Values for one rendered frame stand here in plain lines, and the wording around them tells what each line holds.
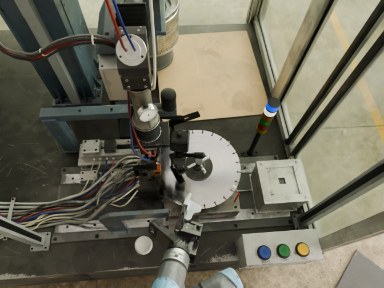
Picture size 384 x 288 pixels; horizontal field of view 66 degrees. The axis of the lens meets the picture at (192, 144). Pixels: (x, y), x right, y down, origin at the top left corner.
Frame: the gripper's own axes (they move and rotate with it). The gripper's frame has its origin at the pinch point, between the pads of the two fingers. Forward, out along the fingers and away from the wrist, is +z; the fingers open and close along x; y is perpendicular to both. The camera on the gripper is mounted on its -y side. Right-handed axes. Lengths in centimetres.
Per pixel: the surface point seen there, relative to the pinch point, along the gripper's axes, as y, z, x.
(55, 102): -77, 45, 5
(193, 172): -0.8, 13.9, 6.0
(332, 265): 95, 68, -73
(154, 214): -9.8, -4.1, -2.1
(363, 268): 114, 70, -70
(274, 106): 21.2, 22.5, 35.7
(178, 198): -3.8, 5.7, -0.8
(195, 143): -3.4, 25.1, 12.3
